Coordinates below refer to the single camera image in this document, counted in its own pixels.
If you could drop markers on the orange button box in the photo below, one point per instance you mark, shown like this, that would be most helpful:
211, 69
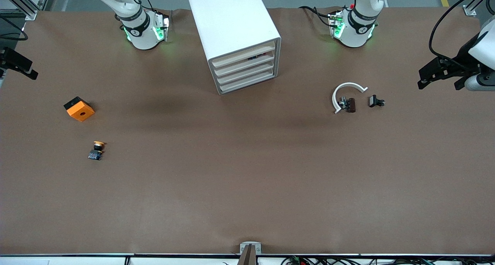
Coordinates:
81, 112

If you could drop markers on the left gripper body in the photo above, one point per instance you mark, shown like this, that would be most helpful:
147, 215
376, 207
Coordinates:
463, 57

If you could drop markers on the brown table cover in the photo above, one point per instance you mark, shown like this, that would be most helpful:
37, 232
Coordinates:
247, 180

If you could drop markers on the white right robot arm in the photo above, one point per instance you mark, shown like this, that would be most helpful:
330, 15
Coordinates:
141, 36

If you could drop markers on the small brown black component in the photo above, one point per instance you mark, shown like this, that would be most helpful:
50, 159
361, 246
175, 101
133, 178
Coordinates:
350, 105

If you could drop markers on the aluminium frame profile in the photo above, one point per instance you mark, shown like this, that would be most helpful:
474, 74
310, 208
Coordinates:
29, 13
470, 10

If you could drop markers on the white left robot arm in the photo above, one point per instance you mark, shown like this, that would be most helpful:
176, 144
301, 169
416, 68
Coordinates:
354, 29

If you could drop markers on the white table edge rail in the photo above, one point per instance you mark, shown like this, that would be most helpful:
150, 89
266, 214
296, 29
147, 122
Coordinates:
77, 260

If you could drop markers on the small dark component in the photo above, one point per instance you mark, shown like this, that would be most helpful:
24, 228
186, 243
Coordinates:
256, 57

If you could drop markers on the orange black push button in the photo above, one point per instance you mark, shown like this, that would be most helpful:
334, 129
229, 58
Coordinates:
95, 154

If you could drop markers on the small black clip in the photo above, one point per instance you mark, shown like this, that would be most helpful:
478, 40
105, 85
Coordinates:
374, 101

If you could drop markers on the grey metal bracket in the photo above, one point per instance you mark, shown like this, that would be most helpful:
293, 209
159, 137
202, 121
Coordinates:
243, 247

